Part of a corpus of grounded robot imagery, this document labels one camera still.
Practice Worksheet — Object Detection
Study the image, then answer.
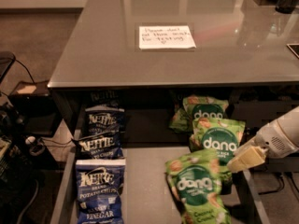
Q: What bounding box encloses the black equipment at left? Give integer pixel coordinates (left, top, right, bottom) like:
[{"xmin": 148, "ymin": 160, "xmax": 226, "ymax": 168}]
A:
[{"xmin": 0, "ymin": 50, "xmax": 48, "ymax": 224}]

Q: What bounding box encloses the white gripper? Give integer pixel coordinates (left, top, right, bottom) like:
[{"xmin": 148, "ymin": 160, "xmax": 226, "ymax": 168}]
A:
[{"xmin": 227, "ymin": 107, "xmax": 299, "ymax": 173}]

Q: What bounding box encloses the middle blue kettle chip bag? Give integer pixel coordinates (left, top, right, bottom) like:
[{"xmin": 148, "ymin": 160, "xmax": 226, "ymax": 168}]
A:
[{"xmin": 74, "ymin": 132, "xmax": 123, "ymax": 160}]

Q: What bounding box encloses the green dang chip bag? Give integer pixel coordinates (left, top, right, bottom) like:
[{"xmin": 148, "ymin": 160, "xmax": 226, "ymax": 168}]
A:
[
  {"xmin": 190, "ymin": 118, "xmax": 245, "ymax": 166},
  {"xmin": 169, "ymin": 94, "xmax": 229, "ymax": 133},
  {"xmin": 165, "ymin": 149, "xmax": 232, "ymax": 224}
]

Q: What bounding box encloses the open grey drawer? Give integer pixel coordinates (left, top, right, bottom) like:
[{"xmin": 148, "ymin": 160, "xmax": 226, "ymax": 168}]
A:
[{"xmin": 50, "ymin": 109, "xmax": 271, "ymax": 224}]

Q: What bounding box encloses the white handwritten paper note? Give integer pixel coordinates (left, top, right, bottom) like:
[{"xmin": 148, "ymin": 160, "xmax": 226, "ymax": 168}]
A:
[{"xmin": 138, "ymin": 25, "xmax": 196, "ymax": 49}]

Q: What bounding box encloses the rear blue kettle chip bag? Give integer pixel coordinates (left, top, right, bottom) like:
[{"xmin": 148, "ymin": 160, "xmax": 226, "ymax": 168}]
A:
[{"xmin": 85, "ymin": 105, "xmax": 125, "ymax": 134}]

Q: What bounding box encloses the dark phone on counter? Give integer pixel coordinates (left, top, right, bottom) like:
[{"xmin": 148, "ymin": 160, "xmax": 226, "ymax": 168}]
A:
[{"xmin": 287, "ymin": 44, "xmax": 299, "ymax": 59}]

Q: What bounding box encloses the blue kettle chip bag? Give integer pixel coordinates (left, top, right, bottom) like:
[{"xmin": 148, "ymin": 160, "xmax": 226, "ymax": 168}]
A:
[
  {"xmin": 74, "ymin": 132, "xmax": 123, "ymax": 160},
  {"xmin": 75, "ymin": 159, "xmax": 126, "ymax": 224},
  {"xmin": 85, "ymin": 105, "xmax": 125, "ymax": 134}
]

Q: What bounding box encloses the front blue kettle chip bag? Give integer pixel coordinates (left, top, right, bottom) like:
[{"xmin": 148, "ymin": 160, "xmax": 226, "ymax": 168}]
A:
[{"xmin": 75, "ymin": 159, "xmax": 126, "ymax": 224}]

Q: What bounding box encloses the black cable on floor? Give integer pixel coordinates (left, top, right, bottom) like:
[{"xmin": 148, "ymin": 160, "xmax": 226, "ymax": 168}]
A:
[{"xmin": 12, "ymin": 59, "xmax": 36, "ymax": 84}]

